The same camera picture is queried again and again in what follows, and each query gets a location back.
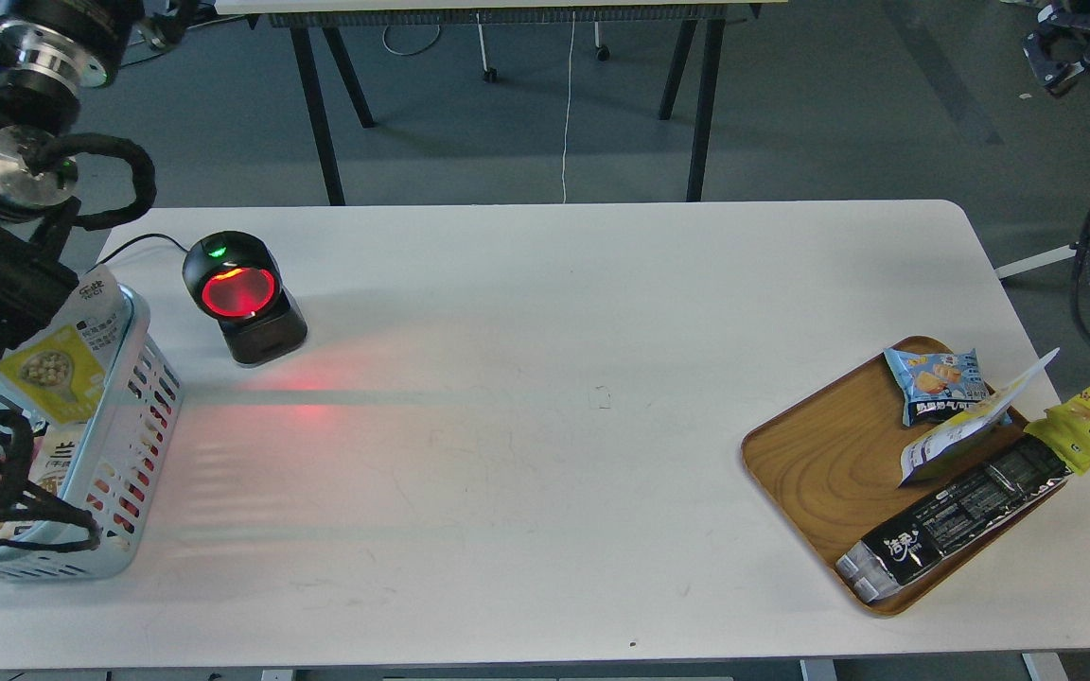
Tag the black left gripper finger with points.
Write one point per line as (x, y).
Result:
(165, 31)

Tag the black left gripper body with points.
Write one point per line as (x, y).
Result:
(80, 44)

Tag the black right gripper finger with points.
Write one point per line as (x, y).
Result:
(1054, 48)

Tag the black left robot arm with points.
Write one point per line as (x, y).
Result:
(53, 181)

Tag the blue snack bag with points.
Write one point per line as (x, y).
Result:
(936, 386)

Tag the light blue plastic basket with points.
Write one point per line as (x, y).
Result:
(120, 457)

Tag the long black snack package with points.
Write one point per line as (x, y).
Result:
(906, 548)

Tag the black barcode scanner red window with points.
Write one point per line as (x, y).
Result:
(233, 277)

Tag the wooden tray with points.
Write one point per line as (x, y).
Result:
(831, 466)

